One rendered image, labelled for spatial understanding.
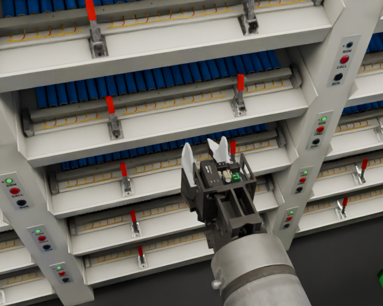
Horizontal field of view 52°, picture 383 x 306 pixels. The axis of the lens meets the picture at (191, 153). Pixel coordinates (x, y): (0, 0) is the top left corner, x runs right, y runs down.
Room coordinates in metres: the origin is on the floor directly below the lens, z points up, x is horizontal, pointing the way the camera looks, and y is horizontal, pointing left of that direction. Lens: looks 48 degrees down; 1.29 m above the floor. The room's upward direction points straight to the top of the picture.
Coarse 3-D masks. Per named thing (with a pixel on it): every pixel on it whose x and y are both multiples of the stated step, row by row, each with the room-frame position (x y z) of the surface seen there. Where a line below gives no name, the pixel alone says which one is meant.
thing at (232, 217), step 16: (208, 160) 0.34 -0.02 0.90; (240, 160) 0.35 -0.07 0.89; (208, 176) 0.31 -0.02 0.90; (224, 176) 0.32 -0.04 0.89; (240, 176) 0.32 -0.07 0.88; (208, 192) 0.28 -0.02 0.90; (224, 192) 0.29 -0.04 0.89; (240, 192) 0.29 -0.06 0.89; (208, 208) 0.28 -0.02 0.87; (224, 208) 0.27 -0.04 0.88; (240, 208) 0.26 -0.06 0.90; (208, 224) 0.28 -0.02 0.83; (224, 224) 0.25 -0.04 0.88; (240, 224) 0.23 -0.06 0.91; (256, 224) 0.24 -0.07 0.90; (224, 240) 0.23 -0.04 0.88
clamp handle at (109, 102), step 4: (108, 96) 0.57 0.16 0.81; (108, 100) 0.57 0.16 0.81; (108, 104) 0.57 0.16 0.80; (112, 104) 0.57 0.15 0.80; (108, 108) 0.56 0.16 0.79; (112, 108) 0.56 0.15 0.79; (112, 112) 0.56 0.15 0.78; (112, 116) 0.56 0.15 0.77; (112, 120) 0.56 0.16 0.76; (112, 124) 0.56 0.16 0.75; (116, 124) 0.56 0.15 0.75; (112, 128) 0.55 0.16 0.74; (116, 128) 0.56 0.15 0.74
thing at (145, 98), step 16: (224, 80) 0.68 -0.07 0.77; (256, 80) 0.68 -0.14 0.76; (272, 80) 0.70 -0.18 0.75; (128, 96) 0.62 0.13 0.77; (144, 96) 0.63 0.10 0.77; (160, 96) 0.63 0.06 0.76; (176, 96) 0.64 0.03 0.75; (192, 96) 0.65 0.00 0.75; (224, 96) 0.65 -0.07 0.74; (32, 112) 0.57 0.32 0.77; (48, 112) 0.58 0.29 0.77; (64, 112) 0.58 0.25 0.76; (80, 112) 0.59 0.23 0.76; (96, 112) 0.59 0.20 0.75; (128, 112) 0.60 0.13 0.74
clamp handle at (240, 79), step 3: (237, 75) 0.64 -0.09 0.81; (240, 75) 0.64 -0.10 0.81; (243, 75) 0.64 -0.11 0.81; (237, 78) 0.64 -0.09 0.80; (240, 78) 0.64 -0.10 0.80; (243, 78) 0.64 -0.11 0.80; (237, 81) 0.64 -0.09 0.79; (240, 81) 0.64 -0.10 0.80; (243, 81) 0.64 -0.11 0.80; (237, 84) 0.64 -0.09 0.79; (240, 84) 0.63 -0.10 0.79; (243, 84) 0.64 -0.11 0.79; (237, 87) 0.64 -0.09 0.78; (240, 87) 0.63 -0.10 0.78; (243, 87) 0.63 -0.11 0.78; (240, 90) 0.63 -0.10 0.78; (240, 93) 0.63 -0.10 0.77; (240, 96) 0.63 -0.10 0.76; (240, 99) 0.63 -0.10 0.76; (237, 102) 0.63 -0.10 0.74; (240, 102) 0.63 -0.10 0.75; (240, 105) 0.62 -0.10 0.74
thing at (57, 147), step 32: (288, 64) 0.75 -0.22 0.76; (32, 96) 0.63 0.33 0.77; (256, 96) 0.67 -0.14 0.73; (288, 96) 0.67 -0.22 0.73; (32, 128) 0.55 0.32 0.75; (96, 128) 0.57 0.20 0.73; (128, 128) 0.57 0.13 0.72; (160, 128) 0.58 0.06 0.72; (192, 128) 0.58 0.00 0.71; (224, 128) 0.61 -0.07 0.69; (32, 160) 0.50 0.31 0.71; (64, 160) 0.52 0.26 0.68
